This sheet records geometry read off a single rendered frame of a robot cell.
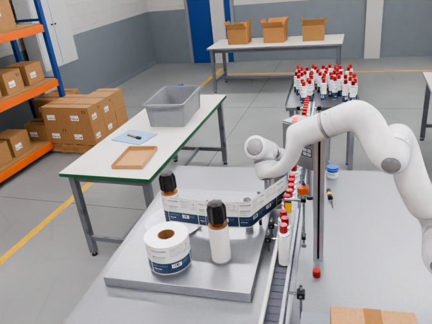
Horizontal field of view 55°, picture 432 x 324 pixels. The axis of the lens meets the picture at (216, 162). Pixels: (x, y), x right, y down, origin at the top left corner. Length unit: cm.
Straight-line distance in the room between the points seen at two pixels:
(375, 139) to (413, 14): 798
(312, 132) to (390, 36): 796
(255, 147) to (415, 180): 52
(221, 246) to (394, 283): 73
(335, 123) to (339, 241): 89
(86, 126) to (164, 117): 190
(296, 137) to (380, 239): 91
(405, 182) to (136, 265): 121
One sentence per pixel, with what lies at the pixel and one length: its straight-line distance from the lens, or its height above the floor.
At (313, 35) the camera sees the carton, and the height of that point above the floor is 87.
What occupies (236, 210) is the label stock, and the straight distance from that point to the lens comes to 201.
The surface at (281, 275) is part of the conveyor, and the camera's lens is 184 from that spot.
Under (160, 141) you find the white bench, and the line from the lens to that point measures 348.
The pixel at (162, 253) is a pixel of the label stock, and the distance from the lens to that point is 184.
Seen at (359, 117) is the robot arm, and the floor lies 163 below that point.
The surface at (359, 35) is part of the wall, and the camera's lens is 926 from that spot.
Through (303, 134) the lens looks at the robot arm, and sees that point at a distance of 140.
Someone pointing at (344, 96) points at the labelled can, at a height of 94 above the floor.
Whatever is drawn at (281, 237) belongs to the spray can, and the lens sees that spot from 179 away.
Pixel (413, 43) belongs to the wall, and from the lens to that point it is 935.
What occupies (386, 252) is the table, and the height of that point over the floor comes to 83.
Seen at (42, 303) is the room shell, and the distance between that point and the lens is 342.
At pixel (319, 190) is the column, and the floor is 120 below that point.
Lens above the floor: 210
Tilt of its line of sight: 26 degrees down
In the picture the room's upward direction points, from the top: 6 degrees counter-clockwise
